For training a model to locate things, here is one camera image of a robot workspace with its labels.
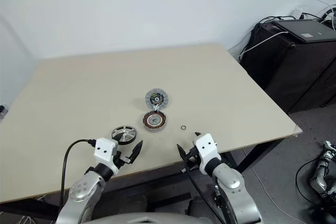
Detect black cabinet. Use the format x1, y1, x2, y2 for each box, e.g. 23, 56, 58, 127
240, 20, 336, 114

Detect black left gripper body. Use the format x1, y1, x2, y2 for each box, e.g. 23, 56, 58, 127
113, 149, 132, 175

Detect white cable over cabinet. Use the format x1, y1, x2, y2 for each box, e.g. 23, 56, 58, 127
238, 31, 289, 62

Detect tangled cables bundle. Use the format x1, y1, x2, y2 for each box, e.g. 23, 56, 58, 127
312, 0, 336, 29

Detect black spoked rotor cap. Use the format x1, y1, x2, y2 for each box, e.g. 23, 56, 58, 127
111, 125, 138, 145

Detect grey round metal object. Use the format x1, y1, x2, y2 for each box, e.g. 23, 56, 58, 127
142, 110, 169, 132

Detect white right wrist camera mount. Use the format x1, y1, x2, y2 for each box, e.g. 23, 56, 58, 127
193, 133, 223, 175

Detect grey robot torso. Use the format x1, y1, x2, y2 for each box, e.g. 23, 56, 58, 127
86, 209, 200, 224

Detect dark rounded shape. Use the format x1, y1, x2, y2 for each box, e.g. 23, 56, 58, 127
187, 199, 213, 218

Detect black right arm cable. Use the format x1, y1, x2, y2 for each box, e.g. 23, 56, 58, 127
183, 161, 229, 224

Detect white power adapter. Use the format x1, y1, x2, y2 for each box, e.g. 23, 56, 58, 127
292, 6, 307, 19

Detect thin white wires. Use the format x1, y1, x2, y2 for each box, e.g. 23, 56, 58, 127
14, 215, 36, 224

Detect black laptop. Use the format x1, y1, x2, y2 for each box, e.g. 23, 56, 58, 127
272, 19, 336, 43

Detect silver motor end cap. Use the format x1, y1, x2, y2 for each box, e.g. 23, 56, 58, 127
145, 87, 170, 111

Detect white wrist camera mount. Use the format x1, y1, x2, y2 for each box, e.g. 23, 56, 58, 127
193, 133, 223, 175
93, 137, 120, 177

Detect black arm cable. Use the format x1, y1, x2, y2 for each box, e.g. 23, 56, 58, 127
60, 138, 97, 204
183, 161, 229, 224

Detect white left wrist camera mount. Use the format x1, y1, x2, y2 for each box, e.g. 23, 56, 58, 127
93, 137, 120, 177

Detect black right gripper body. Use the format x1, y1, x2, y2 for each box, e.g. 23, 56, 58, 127
183, 146, 202, 172

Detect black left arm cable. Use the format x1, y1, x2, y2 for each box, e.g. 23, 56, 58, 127
60, 138, 97, 204

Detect thin white floor cable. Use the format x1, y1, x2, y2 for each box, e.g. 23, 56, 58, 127
251, 167, 288, 216

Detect black floor cable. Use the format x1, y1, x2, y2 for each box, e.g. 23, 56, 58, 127
296, 158, 336, 209

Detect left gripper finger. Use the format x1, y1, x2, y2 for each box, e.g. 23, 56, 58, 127
130, 140, 144, 166

